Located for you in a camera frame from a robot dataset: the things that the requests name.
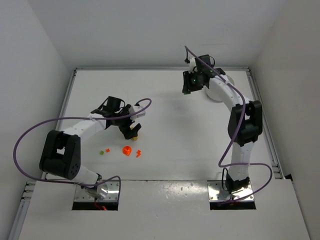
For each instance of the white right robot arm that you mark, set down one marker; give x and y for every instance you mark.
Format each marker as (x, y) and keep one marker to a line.
(245, 122)

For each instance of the white round divided container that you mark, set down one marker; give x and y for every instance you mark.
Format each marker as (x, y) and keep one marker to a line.
(219, 90)

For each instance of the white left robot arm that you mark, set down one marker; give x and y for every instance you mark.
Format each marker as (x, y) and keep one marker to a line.
(61, 155)

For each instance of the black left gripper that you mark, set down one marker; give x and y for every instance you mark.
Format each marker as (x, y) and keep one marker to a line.
(126, 128)

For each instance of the orange zigzag lego piece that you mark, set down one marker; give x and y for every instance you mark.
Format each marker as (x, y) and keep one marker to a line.
(138, 153)

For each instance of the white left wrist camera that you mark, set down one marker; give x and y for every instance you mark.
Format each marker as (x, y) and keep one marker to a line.
(136, 111)

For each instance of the orange round lego piece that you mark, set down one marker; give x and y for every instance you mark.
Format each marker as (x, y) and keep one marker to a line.
(127, 150)

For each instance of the yellow green lego stack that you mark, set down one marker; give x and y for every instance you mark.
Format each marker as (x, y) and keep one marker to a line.
(135, 137)

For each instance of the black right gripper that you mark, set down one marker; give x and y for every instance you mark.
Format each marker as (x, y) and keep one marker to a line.
(187, 81)

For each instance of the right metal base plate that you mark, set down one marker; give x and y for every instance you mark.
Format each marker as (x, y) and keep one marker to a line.
(217, 194)

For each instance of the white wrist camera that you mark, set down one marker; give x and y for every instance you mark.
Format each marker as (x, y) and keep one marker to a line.
(192, 65)
(136, 111)

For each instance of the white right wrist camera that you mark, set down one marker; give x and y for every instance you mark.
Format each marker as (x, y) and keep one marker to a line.
(192, 65)

